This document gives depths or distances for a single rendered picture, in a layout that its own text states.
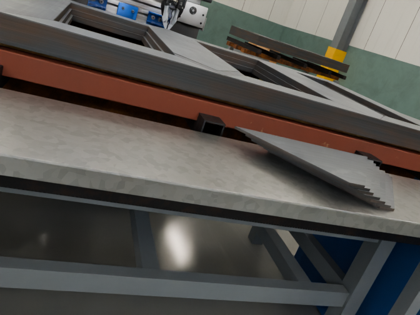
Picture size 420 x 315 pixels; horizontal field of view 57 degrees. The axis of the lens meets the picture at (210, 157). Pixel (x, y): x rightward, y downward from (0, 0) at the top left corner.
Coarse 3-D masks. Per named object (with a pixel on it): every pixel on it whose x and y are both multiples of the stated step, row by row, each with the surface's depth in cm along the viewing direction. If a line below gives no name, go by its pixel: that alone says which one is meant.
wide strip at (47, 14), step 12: (0, 0) 82; (12, 0) 88; (24, 0) 95; (36, 0) 103; (48, 0) 112; (60, 0) 124; (12, 12) 72; (24, 12) 76; (36, 12) 81; (48, 12) 87; (60, 12) 94
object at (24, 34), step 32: (0, 32) 70; (32, 32) 71; (64, 32) 73; (128, 32) 135; (96, 64) 76; (128, 64) 78; (160, 64) 80; (256, 64) 154; (224, 96) 86; (256, 96) 88; (288, 96) 90; (320, 96) 110; (352, 96) 148; (352, 128) 98; (384, 128) 101
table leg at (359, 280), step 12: (360, 252) 127; (372, 252) 122; (384, 252) 123; (360, 264) 126; (372, 264) 124; (348, 276) 130; (360, 276) 125; (372, 276) 126; (348, 288) 129; (360, 288) 127; (348, 300) 128; (360, 300) 130; (336, 312) 132; (348, 312) 131
